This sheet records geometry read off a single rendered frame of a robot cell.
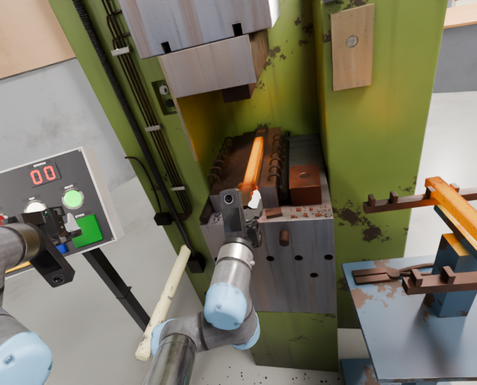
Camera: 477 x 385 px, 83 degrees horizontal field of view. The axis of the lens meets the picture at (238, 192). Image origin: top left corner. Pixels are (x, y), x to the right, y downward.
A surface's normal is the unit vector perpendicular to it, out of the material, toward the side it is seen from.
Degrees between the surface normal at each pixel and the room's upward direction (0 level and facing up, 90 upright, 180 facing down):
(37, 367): 90
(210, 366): 0
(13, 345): 30
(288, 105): 90
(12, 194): 60
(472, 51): 90
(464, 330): 0
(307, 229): 90
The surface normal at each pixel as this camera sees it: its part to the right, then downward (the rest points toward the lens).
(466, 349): -0.22, -0.81
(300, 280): -0.16, 0.58
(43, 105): 0.85, 0.11
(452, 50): -0.51, 0.58
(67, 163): 0.11, 0.03
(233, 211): -0.30, 0.07
